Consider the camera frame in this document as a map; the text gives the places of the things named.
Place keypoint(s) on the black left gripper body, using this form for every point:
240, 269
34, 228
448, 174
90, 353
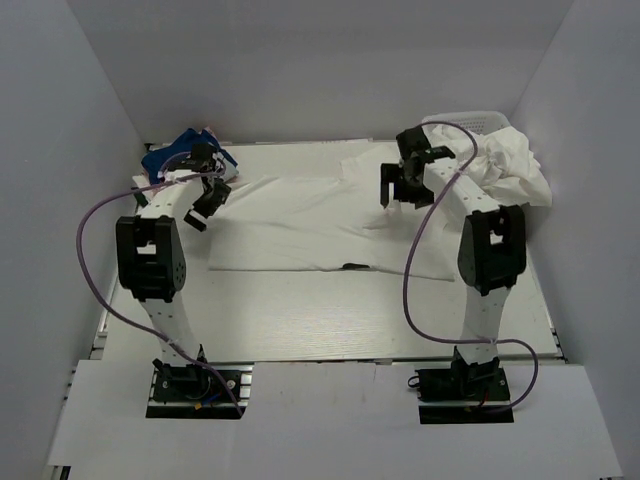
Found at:
218, 182

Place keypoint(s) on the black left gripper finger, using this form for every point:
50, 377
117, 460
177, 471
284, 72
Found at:
195, 220
210, 202

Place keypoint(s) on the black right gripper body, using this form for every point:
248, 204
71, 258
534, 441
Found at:
409, 188

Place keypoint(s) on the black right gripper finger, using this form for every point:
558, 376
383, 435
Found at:
421, 198
390, 183

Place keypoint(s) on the white t-shirt with black print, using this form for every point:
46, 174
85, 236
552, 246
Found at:
325, 223

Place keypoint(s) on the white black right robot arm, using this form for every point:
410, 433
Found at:
491, 256

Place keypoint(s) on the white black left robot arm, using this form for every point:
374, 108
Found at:
151, 262

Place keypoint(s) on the white folded t-shirt stack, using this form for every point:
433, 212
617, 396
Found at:
142, 185

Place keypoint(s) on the blue mickey print folded t-shirt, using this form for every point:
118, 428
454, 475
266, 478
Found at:
170, 155

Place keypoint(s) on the white plastic laundry basket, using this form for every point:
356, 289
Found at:
490, 129

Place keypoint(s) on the white crumpled t-shirt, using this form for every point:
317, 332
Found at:
500, 163

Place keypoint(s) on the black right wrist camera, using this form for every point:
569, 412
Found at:
414, 143

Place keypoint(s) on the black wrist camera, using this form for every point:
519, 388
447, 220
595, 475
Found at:
414, 143
202, 158

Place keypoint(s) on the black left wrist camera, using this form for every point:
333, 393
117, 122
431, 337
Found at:
202, 158

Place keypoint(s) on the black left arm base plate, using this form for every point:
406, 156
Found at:
191, 393

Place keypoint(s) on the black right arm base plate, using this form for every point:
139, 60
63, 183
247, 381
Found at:
463, 394

